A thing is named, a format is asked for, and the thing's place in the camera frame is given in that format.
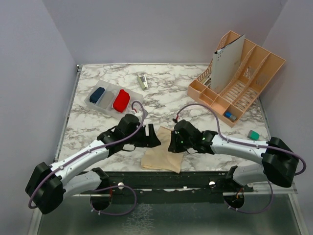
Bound clear plastic storage box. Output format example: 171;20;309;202
85;80;143;119

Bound aluminium frame rail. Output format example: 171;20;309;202
28;64;300;235

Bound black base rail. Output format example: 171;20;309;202
90;167;253;210

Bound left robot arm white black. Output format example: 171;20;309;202
25;114;161;214

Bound blue capped small bottle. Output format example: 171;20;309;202
224;112;237;122

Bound navy rolled underwear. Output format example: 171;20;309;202
89;87;105;104

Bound purple cable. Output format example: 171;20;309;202
172;103;308;213
28;100;145;216

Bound peach desk organizer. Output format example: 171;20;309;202
187;31;285;127

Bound red boxer underwear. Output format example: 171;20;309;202
112;89;131;113

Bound green grey eraser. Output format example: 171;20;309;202
247;130;260;141

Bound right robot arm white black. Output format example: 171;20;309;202
168;120;299;191

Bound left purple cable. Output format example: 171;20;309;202
28;100;145;216

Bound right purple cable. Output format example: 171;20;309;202
172;103;308;213

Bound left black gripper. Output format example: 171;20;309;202
124;123;161;148

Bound beige underwear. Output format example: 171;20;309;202
141;127;183;173

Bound white folder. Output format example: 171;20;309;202
210;34;246;94

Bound grey rolled underwear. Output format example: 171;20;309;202
98;91;115;109

